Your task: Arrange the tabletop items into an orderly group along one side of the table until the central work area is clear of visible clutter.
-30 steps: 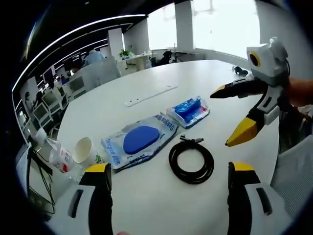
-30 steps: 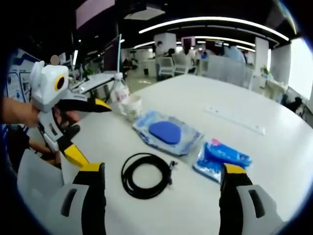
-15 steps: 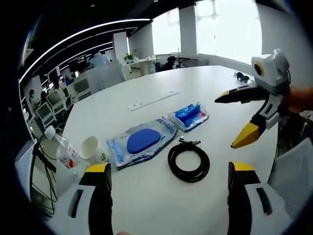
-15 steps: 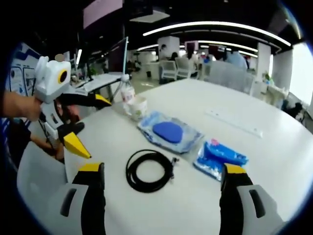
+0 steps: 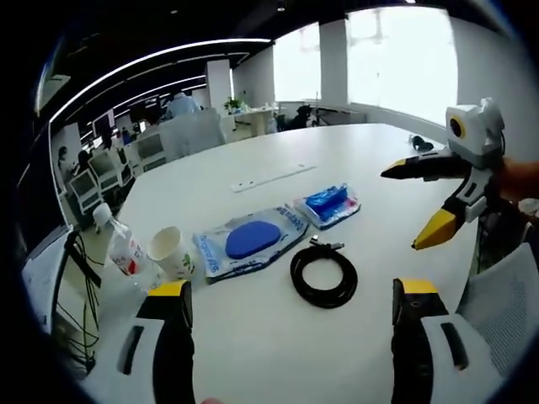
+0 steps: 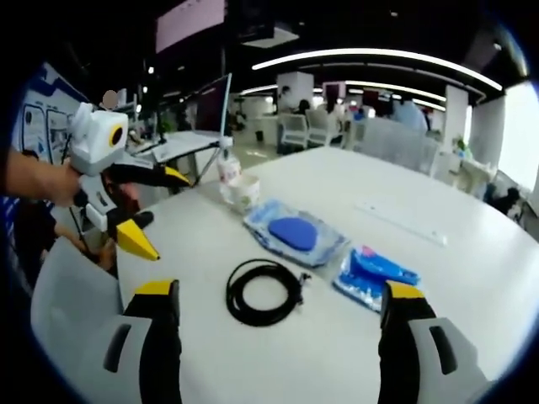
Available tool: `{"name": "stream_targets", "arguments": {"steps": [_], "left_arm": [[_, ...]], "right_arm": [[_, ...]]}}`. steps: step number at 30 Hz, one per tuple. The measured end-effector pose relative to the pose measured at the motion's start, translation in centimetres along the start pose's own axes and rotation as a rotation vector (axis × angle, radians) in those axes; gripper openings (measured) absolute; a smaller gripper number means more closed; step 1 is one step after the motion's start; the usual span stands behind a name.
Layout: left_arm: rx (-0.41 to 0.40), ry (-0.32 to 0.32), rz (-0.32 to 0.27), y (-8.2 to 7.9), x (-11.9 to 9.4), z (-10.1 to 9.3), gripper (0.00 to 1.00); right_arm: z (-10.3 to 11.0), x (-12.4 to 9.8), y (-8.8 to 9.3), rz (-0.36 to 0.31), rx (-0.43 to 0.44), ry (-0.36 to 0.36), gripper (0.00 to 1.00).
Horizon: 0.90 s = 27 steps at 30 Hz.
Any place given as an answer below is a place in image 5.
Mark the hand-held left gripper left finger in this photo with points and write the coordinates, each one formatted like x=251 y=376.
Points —
x=168 y=362

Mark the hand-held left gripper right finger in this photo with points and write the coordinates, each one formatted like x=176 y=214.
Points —
x=417 y=362

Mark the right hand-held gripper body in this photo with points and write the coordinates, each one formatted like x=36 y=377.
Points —
x=480 y=134

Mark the blue tissue pack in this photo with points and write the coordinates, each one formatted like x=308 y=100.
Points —
x=330 y=204

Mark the white printed paper cup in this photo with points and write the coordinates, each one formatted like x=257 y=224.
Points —
x=172 y=256

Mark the clear plastic water bottle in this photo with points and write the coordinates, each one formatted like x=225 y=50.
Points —
x=126 y=252

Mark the wet wipes pack blue lid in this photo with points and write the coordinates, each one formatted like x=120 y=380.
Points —
x=252 y=242

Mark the person's left hand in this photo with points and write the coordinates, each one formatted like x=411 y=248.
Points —
x=212 y=401

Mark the small black device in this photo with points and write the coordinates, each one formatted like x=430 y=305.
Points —
x=422 y=143

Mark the white mesh office chair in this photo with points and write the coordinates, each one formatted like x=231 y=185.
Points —
x=505 y=303

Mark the white table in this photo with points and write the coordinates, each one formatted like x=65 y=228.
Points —
x=295 y=357

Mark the black laptop stand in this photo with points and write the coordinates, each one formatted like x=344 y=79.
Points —
x=86 y=265

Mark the black office chair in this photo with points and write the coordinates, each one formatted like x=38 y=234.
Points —
x=303 y=115

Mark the open white laptop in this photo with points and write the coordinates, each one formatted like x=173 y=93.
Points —
x=46 y=273

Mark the white background desk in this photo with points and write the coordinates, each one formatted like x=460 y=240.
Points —
x=252 y=120

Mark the white background office chair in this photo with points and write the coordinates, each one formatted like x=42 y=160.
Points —
x=106 y=171
x=84 y=191
x=151 y=151

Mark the green potted plant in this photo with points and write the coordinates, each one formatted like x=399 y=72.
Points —
x=235 y=105

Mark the white translucent partition panel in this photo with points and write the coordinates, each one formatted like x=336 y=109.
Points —
x=191 y=134

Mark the long ceiling light strip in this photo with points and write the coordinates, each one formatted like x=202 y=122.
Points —
x=210 y=42

